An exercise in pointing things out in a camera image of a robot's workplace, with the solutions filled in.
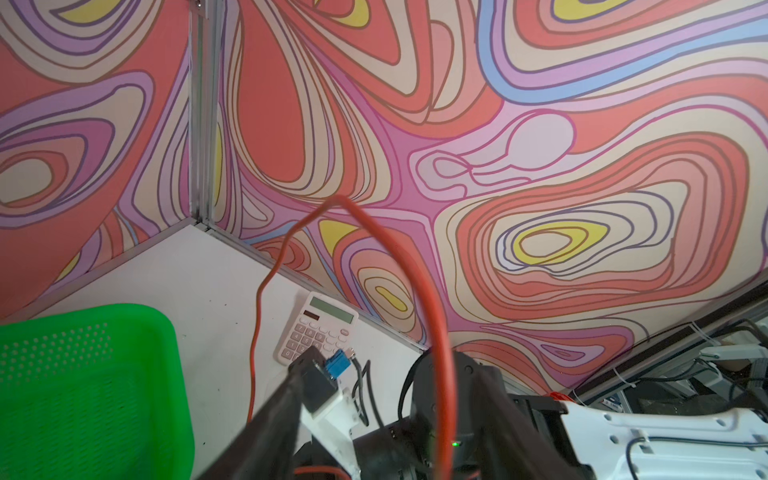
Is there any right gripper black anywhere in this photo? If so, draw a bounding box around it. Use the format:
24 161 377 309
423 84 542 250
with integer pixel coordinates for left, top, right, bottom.
354 351 504 479

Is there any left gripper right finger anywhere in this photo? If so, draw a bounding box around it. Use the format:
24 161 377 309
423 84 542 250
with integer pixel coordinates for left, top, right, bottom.
473 372 588 479

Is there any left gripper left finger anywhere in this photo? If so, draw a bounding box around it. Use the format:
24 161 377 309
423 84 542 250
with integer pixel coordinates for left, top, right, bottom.
201 347 327 479

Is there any red cable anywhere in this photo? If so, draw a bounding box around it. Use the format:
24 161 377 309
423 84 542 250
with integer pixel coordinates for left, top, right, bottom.
247 194 460 480

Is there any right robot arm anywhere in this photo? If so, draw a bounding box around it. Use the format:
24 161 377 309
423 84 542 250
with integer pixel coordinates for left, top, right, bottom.
449 353 767 479

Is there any pink white calculator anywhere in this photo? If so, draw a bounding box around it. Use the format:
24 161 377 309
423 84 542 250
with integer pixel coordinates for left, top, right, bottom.
274 292 359 366

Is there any green basket back right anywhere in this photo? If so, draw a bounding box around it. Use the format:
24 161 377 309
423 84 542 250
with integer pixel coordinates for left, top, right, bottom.
1 304 195 479

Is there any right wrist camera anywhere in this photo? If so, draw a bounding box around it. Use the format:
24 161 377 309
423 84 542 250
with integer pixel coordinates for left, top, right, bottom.
289 346 362 479

